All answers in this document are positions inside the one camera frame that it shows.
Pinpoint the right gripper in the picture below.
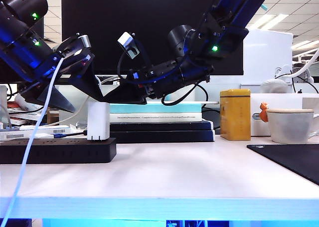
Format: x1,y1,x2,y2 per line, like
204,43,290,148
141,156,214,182
102,60,186,105

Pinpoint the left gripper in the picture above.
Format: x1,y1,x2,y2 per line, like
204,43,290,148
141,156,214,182
21,48,104,113

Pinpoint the white charger block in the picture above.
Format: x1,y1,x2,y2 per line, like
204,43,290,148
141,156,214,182
87,101,111,142

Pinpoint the black power strip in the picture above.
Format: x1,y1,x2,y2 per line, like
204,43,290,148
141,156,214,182
0,137,117,164

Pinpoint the white charger cable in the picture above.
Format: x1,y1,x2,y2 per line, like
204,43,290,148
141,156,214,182
0,57,65,227

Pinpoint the teal book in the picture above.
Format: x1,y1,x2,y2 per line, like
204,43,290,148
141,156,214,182
109,103,202,114

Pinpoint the white box with barcode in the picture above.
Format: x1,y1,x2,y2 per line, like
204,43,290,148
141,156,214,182
19,125,72,136

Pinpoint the small white flat box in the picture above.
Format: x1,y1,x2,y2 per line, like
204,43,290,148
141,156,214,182
29,133,54,139

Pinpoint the pile of books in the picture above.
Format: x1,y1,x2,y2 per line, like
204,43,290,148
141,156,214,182
7,102,48,125

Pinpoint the teal silver monitor stand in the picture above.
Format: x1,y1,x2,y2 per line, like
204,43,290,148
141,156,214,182
146,93,220,105

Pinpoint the white panel edge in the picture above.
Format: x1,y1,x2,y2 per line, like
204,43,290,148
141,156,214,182
0,85,9,128

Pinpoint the large black monitor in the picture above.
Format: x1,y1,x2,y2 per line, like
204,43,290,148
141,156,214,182
61,0,244,76

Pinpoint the yellow tin can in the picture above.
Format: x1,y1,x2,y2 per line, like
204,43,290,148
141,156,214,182
220,89,252,141

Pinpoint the orange fox figurine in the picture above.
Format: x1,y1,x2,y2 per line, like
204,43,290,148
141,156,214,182
259,102,271,123

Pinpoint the white rounded object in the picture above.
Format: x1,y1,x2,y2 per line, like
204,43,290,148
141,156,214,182
260,79,290,94

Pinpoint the white partition board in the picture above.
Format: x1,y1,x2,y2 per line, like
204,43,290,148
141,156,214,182
243,28,294,86

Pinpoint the white cardboard box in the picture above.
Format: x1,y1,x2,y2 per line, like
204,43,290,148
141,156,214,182
250,93,319,137

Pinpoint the wooden mug lid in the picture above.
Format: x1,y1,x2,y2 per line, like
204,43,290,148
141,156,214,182
267,108,315,114

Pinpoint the white ceramic mug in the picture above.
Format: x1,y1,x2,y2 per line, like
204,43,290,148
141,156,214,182
267,112,319,145

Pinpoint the black mouse pad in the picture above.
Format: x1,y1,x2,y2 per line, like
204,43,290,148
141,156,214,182
246,144,319,187

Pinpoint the white desk fan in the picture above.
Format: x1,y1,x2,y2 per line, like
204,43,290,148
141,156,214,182
293,64,315,84

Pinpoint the grey monitor cable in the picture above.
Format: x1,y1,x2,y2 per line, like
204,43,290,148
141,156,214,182
47,76,119,127

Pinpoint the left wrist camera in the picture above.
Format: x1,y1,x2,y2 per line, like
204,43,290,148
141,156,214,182
53,33,91,57

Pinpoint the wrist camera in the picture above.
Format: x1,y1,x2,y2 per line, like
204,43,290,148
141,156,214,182
53,33,91,57
117,31,141,60

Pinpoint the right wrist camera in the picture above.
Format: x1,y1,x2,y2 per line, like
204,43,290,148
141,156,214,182
117,31,141,60

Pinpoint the black monitor cable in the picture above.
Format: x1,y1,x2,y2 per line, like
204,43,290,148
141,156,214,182
194,83,209,110

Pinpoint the white hose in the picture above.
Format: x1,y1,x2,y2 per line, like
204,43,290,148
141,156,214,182
290,48,319,78

